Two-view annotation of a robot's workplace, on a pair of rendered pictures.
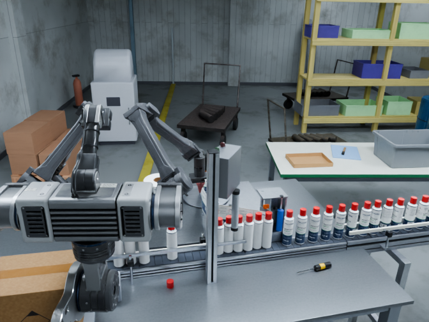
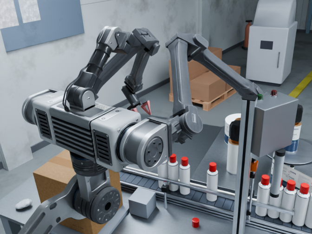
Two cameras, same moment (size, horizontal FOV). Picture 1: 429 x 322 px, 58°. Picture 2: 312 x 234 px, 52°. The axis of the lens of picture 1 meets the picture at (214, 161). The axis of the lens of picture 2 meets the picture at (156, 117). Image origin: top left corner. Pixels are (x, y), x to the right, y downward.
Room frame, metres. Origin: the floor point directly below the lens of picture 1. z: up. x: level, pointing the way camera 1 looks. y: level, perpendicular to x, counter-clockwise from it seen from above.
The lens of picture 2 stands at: (0.49, -0.41, 1.93)
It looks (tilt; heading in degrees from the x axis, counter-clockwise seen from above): 26 degrees down; 41
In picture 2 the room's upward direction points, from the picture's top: 3 degrees counter-clockwise
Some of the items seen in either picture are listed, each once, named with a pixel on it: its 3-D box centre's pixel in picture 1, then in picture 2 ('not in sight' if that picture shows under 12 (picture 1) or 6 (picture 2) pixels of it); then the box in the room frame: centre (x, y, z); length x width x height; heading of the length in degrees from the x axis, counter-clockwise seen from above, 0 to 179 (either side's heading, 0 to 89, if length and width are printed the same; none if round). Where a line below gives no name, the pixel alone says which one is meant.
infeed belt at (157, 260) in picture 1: (196, 258); (236, 209); (1.61, 0.08, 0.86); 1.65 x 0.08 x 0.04; 103
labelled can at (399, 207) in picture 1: (397, 214); not in sight; (1.87, -1.03, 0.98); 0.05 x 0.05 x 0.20
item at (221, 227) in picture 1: (219, 236); (263, 195); (1.63, -0.03, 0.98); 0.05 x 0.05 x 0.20
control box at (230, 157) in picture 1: (223, 170); (268, 123); (1.55, -0.04, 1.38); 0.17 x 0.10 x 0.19; 158
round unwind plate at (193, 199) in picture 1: (205, 196); (289, 149); (2.23, 0.05, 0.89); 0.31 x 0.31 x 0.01
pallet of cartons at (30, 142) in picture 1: (54, 144); (206, 75); (4.60, 2.05, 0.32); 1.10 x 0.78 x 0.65; 175
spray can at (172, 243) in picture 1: (172, 240); (212, 181); (1.59, 0.20, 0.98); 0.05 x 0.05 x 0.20
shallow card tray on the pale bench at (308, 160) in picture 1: (308, 160); not in sight; (3.06, -0.81, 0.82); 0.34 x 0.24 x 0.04; 98
